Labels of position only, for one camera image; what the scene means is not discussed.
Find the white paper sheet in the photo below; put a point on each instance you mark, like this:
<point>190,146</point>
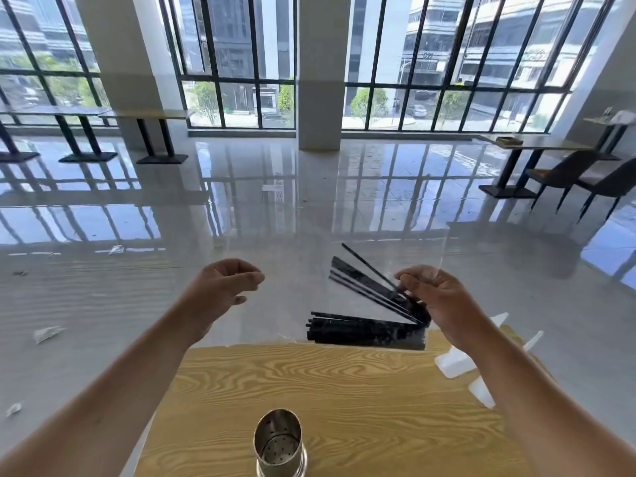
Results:
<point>272,187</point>

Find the dark dining chair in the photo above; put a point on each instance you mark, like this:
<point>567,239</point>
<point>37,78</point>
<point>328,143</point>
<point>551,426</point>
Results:
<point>566,171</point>
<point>616,178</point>

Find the steel cylindrical holder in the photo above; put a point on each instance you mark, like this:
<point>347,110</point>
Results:
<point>278,442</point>

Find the long table with black legs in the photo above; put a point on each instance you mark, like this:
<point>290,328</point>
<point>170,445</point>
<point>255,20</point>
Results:
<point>149,114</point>
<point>49,110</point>

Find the person's left hand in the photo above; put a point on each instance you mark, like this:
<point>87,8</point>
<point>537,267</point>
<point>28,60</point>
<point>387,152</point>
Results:
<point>218,288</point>

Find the person's right hand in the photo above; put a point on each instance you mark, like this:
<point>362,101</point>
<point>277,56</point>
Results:
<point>442,303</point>

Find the wooden table with black pedestal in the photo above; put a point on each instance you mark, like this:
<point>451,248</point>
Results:
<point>603,121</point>
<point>541,143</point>

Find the white table sign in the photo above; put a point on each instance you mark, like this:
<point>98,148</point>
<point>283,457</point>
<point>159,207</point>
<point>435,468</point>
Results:
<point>623,117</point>

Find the bunch of black straws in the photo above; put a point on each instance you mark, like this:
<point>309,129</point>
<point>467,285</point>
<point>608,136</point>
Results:
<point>367,335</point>

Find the narrow white plastic stand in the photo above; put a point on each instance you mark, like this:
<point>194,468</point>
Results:
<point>482,389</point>

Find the small crumpled white litter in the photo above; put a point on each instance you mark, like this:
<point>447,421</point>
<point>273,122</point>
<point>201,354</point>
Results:
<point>14,410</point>

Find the person's right forearm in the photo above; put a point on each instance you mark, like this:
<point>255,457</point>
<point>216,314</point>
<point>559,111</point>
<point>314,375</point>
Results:
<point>536,402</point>

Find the clear plastic bag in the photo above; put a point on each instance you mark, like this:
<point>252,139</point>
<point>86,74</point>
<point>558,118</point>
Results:
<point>387,253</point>

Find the crumpled clear wrapper litter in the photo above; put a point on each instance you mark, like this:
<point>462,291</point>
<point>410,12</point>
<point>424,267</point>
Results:
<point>116,249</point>

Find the black framed window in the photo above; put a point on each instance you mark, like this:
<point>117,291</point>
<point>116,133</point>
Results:
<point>228,54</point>
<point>44,54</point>
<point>472,54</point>

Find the small wooden tray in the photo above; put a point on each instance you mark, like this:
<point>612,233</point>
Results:
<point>510,141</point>

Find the large crumpled white litter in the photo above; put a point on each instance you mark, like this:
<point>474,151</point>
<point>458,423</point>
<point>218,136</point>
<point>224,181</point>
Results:
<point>47,334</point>

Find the wide white plastic stand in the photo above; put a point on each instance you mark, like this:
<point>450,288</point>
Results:
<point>452,365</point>

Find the person's left forearm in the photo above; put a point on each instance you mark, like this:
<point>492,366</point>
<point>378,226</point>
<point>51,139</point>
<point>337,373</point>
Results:
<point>99,407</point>

